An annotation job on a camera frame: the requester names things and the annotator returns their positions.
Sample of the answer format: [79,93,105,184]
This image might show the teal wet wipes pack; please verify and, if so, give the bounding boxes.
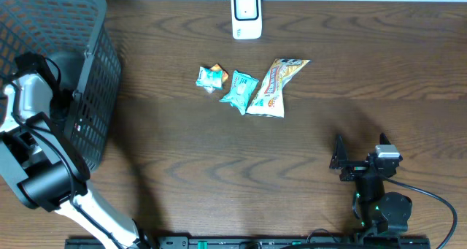
[220,70,259,115]

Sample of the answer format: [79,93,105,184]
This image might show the small teal packet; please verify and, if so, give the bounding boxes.
[196,67,223,89]

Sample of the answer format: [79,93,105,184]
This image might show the yellow snack bag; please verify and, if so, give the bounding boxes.
[246,58,310,118]

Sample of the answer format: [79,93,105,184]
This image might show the small orange box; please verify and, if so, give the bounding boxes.
[204,64,228,93]

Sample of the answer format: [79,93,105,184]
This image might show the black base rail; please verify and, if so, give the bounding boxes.
[64,235,431,249]

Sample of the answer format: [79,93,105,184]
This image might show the white barcode scanner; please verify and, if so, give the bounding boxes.
[231,0,263,40]

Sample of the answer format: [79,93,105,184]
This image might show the grey plastic shopping basket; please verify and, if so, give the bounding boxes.
[1,0,122,172]

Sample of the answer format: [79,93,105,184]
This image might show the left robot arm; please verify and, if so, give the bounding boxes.
[1,52,157,248]

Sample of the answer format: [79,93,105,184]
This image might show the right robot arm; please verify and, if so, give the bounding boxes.
[329,134,412,235]

